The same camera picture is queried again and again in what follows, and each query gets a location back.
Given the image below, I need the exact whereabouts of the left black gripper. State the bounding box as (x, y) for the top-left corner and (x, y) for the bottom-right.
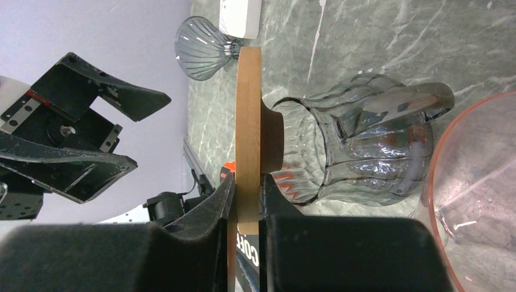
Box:
(1, 52), (171, 220)

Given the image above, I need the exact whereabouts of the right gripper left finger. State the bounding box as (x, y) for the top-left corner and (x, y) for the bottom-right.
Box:
(1, 175), (235, 291)

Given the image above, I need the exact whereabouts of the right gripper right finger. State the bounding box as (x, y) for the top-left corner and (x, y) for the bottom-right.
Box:
(259, 175), (453, 291)

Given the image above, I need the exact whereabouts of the orange coffee filter box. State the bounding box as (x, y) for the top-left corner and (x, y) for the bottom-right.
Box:
(219, 161), (299, 292)

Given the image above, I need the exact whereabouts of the wooden dripper ring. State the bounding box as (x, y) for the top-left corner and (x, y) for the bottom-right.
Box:
(226, 46), (285, 292)

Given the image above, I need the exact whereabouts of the grey ribbed glass dripper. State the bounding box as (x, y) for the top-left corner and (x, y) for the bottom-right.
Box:
(175, 16), (242, 81)

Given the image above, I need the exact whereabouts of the pink glass dripper cone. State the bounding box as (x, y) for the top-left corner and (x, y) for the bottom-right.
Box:
(413, 92), (515, 291)

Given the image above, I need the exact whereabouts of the white square adapter box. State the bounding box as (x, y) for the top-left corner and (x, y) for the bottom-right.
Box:
(218, 0), (262, 40)

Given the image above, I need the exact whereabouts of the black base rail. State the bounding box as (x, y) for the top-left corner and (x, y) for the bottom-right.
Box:
(143, 139), (215, 226)

